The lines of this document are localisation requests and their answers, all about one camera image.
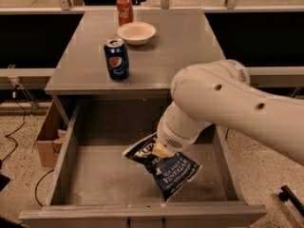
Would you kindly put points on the blue Kettle chip bag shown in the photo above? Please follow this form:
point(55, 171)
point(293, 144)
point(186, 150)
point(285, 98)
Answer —
point(170, 174)

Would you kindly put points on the black object left floor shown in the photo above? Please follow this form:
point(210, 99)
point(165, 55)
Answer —
point(4, 180)

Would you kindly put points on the cardboard box on floor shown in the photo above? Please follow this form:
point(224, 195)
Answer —
point(51, 137)

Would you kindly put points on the black chair base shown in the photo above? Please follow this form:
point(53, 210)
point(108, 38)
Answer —
point(287, 194)

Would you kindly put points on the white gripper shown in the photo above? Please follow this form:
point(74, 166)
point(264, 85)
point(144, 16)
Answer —
point(171, 137)

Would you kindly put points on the red Coca-Cola can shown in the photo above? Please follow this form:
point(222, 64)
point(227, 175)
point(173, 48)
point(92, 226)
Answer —
point(125, 11)

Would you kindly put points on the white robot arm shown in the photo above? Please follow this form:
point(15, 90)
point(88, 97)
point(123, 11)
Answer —
point(220, 93)

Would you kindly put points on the white paper bowl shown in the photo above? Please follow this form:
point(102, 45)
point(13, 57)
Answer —
point(136, 33)

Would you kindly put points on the blue Pepsi can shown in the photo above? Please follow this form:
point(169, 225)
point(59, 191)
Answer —
point(116, 57)

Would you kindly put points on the open grey top drawer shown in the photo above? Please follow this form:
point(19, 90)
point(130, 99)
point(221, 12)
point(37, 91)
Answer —
point(95, 186)

